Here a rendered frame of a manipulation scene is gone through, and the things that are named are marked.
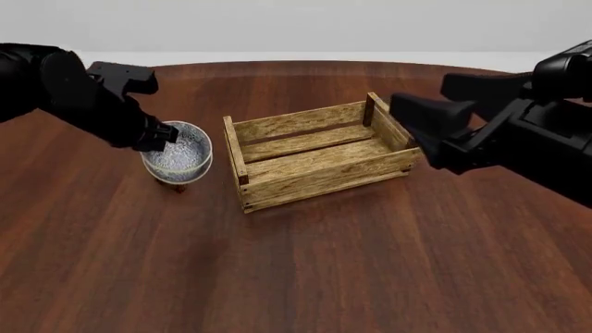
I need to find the patterned bowl with red-brown foot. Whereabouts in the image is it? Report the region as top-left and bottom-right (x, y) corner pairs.
(141, 152), (214, 194)

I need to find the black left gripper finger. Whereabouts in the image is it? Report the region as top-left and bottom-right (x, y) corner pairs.
(159, 122), (182, 145)

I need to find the wooden slat tray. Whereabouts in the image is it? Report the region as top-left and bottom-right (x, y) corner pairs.
(222, 92), (424, 215)

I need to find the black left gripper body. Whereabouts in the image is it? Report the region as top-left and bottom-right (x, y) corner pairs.
(132, 116), (168, 154)

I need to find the patterned glass-white bowl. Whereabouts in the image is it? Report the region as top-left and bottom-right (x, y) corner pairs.
(141, 119), (215, 177)

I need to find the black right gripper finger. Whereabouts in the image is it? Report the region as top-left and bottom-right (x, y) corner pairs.
(439, 70), (538, 104)
(389, 92), (477, 171)

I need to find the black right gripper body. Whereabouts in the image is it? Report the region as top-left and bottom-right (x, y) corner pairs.
(438, 98), (541, 176)

